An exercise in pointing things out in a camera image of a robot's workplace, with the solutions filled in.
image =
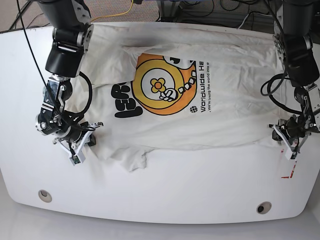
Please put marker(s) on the white t-shirt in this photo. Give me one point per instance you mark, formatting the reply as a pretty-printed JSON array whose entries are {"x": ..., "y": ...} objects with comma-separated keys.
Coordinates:
[{"x": 184, "y": 89}]

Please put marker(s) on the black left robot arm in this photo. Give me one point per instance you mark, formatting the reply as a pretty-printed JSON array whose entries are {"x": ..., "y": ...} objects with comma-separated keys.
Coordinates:
[{"x": 294, "y": 43}]

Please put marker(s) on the right table cable grommet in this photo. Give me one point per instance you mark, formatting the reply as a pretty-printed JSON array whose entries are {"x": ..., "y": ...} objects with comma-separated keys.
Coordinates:
[{"x": 264, "y": 208}]

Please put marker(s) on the red tape rectangle marker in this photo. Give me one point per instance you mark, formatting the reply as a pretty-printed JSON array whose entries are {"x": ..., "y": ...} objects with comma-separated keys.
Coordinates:
[{"x": 286, "y": 165}]

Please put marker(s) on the left table cable grommet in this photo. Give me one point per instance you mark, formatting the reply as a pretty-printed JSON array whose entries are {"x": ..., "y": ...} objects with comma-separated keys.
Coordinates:
[{"x": 45, "y": 196}]

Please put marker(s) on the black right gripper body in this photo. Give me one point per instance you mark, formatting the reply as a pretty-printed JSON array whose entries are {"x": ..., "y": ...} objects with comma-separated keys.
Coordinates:
[{"x": 70, "y": 135}]

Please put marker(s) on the table cable grommet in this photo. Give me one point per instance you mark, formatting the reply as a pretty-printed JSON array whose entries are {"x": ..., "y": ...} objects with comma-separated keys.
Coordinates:
[
  {"x": 264, "y": 208},
  {"x": 45, "y": 196}
]

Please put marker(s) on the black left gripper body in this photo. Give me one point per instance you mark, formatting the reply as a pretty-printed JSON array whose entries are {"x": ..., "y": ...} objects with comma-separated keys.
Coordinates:
[{"x": 295, "y": 127}]

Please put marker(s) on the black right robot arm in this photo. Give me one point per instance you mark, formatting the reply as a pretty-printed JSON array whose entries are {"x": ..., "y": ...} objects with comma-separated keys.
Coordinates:
[{"x": 72, "y": 32}]

